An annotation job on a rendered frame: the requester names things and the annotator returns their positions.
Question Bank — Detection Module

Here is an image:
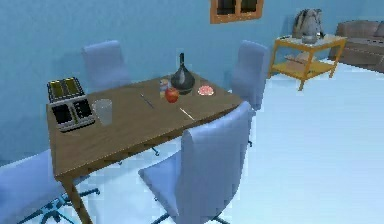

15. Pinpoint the grey table knife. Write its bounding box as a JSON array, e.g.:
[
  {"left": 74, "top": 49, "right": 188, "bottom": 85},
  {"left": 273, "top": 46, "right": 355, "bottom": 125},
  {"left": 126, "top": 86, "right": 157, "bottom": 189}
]
[{"left": 139, "top": 92, "right": 156, "bottom": 109}]

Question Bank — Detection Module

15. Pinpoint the orange framed window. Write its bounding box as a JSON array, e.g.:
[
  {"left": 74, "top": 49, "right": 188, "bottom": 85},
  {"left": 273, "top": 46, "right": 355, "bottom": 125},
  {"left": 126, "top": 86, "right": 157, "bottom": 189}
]
[{"left": 209, "top": 0, "right": 265, "bottom": 25}]

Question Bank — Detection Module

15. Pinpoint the pale thin stick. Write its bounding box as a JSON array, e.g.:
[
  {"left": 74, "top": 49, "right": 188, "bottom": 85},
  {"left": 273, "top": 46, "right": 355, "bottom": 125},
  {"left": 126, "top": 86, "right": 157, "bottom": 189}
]
[{"left": 179, "top": 107, "right": 196, "bottom": 121}]

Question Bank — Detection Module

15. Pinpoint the silver four-slot toaster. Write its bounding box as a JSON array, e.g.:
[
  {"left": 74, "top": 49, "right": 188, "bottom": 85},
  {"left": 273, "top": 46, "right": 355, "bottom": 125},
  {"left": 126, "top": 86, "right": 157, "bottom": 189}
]
[{"left": 46, "top": 77, "right": 97, "bottom": 133}]

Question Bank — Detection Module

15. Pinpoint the black round vase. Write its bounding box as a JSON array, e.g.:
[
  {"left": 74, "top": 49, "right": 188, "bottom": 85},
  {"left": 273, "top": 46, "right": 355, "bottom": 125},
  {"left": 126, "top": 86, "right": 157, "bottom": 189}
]
[{"left": 170, "top": 52, "right": 196, "bottom": 96}]

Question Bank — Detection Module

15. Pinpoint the red apple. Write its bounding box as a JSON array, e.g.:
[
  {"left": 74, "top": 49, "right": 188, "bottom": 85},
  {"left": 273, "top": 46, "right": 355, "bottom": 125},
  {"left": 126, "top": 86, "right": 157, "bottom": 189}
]
[{"left": 165, "top": 87, "right": 180, "bottom": 104}]

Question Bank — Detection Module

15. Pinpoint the clear glass cup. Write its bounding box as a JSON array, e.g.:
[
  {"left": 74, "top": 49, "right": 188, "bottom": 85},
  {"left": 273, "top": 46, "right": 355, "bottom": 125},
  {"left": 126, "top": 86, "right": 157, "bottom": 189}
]
[{"left": 92, "top": 98, "right": 114, "bottom": 127}]

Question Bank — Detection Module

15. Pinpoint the brown wooden dining table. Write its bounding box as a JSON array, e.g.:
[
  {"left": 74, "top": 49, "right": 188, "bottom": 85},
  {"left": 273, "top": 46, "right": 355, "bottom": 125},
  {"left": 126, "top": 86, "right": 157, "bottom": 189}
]
[{"left": 45, "top": 73, "right": 244, "bottom": 224}]

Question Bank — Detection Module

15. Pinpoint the pink round dish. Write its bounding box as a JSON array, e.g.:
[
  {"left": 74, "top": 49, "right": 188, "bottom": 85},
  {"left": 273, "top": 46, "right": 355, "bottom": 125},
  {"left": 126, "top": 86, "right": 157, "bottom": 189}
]
[{"left": 197, "top": 85, "right": 215, "bottom": 97}]

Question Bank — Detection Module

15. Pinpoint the grey statue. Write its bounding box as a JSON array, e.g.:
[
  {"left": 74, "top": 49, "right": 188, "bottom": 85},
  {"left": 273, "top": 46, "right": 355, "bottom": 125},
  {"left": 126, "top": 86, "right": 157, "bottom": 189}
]
[{"left": 292, "top": 8, "right": 326, "bottom": 45}]

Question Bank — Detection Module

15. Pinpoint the brown sofa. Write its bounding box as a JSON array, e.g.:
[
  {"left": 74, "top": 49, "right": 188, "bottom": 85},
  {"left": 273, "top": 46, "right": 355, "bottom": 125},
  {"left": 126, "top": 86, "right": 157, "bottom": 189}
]
[{"left": 328, "top": 20, "right": 384, "bottom": 74}]

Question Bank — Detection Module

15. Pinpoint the pale blue office chair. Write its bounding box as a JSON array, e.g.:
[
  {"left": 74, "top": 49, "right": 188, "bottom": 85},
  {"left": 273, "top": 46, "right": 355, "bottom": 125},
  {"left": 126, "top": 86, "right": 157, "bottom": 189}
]
[
  {"left": 81, "top": 40, "right": 132, "bottom": 93},
  {"left": 137, "top": 100, "right": 254, "bottom": 224},
  {"left": 230, "top": 40, "right": 270, "bottom": 148},
  {"left": 0, "top": 148, "right": 101, "bottom": 224}
]

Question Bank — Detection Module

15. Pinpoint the tan box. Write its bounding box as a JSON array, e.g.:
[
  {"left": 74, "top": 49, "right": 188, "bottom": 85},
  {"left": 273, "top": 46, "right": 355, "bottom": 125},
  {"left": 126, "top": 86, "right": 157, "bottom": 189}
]
[{"left": 285, "top": 52, "right": 317, "bottom": 72}]

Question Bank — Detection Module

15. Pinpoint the small pale shaker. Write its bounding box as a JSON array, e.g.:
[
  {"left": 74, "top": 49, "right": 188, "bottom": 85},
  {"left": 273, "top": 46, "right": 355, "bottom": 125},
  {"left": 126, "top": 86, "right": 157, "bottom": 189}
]
[{"left": 158, "top": 78, "right": 172, "bottom": 99}]

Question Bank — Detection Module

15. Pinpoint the yellow side table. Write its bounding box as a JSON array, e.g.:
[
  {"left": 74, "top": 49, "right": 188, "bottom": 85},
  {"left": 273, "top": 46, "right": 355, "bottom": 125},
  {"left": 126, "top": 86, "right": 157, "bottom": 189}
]
[{"left": 267, "top": 33, "right": 348, "bottom": 92}]

